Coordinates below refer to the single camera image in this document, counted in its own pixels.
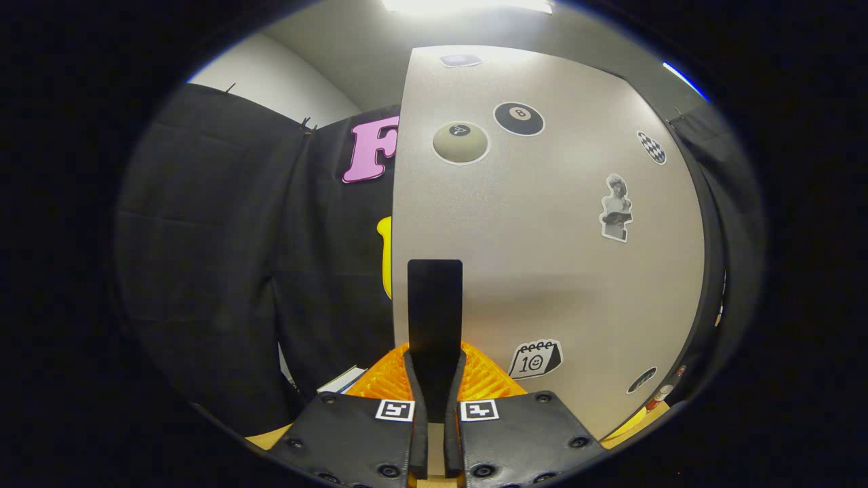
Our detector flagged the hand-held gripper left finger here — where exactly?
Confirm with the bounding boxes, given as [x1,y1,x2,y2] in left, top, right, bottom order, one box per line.
[268,344,429,488]

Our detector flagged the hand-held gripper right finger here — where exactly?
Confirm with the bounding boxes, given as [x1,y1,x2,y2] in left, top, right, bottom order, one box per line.
[444,342,606,488]

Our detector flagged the black cabinet door handle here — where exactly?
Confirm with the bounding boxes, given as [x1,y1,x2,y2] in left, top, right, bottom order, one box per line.
[407,259,465,424]

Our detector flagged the beige shoe cabinet door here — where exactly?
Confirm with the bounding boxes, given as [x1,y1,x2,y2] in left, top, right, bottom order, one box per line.
[392,45,706,441]

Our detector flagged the red white marker pen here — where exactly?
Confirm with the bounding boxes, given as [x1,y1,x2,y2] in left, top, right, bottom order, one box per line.
[644,366,687,412]

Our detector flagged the black backdrop cloth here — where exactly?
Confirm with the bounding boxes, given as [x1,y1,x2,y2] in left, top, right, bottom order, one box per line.
[114,83,767,438]

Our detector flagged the large ceiling light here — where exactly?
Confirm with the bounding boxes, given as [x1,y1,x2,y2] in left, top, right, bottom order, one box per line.
[382,0,554,14]

